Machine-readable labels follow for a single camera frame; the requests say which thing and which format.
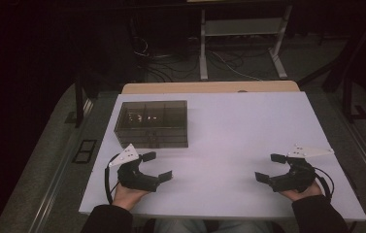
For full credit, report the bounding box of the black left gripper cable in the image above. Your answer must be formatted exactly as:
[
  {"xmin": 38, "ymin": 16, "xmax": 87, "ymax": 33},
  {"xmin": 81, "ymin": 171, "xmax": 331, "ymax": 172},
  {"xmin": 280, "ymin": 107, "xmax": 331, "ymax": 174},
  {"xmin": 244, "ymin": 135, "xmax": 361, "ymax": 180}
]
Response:
[{"xmin": 104, "ymin": 153, "xmax": 121, "ymax": 206}]

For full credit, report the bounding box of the white floor cable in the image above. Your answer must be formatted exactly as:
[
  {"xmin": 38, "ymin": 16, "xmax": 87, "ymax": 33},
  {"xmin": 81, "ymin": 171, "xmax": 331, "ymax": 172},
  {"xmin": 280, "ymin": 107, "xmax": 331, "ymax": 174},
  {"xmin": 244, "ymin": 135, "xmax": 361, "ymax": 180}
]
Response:
[{"xmin": 209, "ymin": 50, "xmax": 264, "ymax": 82}]

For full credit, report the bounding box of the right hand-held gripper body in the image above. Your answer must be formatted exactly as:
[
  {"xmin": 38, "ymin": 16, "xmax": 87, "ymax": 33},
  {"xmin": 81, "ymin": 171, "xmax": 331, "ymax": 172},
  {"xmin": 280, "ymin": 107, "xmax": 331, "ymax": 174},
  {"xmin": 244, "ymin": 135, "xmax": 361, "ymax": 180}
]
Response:
[{"xmin": 268, "ymin": 144, "xmax": 335, "ymax": 193}]

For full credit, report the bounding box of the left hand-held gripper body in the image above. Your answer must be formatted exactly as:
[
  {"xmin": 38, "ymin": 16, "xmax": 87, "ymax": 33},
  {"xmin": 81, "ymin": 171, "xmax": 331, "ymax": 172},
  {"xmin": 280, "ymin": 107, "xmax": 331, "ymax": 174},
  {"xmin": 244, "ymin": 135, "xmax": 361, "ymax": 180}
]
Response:
[{"xmin": 108, "ymin": 144, "xmax": 161, "ymax": 192}]

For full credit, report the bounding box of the dark transparent compartment box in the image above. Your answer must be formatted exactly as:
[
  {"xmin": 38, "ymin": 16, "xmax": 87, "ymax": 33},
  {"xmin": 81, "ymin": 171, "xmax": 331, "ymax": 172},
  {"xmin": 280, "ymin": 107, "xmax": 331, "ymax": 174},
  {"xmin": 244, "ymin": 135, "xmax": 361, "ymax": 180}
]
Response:
[{"xmin": 114, "ymin": 100, "xmax": 189, "ymax": 150}]

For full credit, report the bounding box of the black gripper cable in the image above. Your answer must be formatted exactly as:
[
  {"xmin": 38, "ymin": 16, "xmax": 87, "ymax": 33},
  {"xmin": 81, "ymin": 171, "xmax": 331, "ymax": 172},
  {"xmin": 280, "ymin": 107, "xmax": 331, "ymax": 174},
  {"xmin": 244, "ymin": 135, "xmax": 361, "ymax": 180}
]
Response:
[
  {"xmin": 313, "ymin": 166, "xmax": 335, "ymax": 200},
  {"xmin": 104, "ymin": 153, "xmax": 121, "ymax": 206}
]

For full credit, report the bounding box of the black floor cable bundle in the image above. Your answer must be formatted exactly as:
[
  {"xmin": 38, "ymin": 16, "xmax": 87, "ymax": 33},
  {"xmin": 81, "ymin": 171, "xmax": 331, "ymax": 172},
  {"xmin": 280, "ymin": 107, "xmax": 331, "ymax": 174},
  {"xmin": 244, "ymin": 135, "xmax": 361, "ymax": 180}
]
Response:
[{"xmin": 131, "ymin": 35, "xmax": 201, "ymax": 82}]

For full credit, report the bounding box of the person's left hand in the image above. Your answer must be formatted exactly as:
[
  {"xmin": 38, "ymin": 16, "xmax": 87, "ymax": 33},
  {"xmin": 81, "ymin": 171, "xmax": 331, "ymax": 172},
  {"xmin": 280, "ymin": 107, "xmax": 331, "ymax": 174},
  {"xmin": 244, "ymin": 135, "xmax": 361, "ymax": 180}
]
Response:
[{"xmin": 112, "ymin": 183, "xmax": 150, "ymax": 212}]

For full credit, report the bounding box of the black metal stand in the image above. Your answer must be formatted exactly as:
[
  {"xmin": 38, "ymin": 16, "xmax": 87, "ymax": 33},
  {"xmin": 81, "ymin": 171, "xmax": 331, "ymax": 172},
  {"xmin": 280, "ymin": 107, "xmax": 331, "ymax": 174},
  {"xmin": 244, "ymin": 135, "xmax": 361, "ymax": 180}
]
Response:
[
  {"xmin": 65, "ymin": 72, "xmax": 100, "ymax": 129},
  {"xmin": 296, "ymin": 9, "xmax": 366, "ymax": 124}
]

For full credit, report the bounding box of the aluminium floor rail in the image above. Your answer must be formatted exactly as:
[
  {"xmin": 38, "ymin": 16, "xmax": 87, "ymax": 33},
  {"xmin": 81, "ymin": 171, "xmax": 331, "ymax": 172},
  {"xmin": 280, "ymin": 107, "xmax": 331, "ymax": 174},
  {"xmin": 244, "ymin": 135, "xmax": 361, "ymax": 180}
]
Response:
[
  {"xmin": 329, "ymin": 93, "xmax": 366, "ymax": 202},
  {"xmin": 28, "ymin": 96, "xmax": 95, "ymax": 233}
]

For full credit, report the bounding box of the white metal desk frame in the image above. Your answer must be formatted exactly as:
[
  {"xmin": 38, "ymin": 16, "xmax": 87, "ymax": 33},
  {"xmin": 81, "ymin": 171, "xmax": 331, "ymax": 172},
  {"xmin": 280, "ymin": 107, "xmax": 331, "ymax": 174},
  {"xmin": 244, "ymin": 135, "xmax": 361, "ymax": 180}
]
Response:
[{"xmin": 199, "ymin": 4, "xmax": 293, "ymax": 81}]

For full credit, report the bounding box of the black floor outlet plate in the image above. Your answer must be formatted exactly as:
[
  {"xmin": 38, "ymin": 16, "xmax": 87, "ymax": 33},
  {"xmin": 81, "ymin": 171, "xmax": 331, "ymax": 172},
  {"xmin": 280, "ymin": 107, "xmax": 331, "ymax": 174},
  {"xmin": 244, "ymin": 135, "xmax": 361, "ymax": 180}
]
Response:
[{"xmin": 72, "ymin": 139, "xmax": 98, "ymax": 164}]

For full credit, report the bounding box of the person's right hand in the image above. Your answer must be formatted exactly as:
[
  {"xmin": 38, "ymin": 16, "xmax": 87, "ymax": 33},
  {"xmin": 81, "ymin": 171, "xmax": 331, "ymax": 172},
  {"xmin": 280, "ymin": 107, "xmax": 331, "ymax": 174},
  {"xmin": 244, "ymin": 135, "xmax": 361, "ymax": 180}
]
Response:
[{"xmin": 279, "ymin": 182, "xmax": 323, "ymax": 202}]

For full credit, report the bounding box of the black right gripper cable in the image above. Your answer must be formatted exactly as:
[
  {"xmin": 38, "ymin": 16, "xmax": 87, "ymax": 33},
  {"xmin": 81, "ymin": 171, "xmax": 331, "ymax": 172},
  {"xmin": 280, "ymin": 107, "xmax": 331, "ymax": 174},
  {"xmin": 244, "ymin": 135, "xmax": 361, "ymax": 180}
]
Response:
[{"xmin": 313, "ymin": 166, "xmax": 335, "ymax": 200}]

